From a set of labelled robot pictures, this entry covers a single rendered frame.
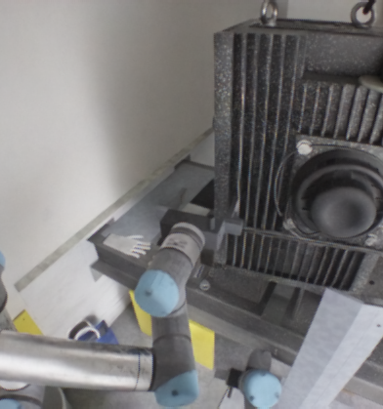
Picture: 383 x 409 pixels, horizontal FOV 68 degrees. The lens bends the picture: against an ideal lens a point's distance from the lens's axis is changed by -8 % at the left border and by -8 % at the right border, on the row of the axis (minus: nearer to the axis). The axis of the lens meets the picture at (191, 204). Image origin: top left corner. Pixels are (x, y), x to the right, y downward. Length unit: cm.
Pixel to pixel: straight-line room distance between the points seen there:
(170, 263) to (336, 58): 58
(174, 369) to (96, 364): 13
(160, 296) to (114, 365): 13
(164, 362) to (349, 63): 72
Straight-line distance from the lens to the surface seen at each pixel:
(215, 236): 62
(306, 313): 127
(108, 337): 171
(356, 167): 73
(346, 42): 79
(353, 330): 94
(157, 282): 53
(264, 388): 71
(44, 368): 52
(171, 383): 54
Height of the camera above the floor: 169
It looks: 37 degrees down
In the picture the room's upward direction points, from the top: 3 degrees counter-clockwise
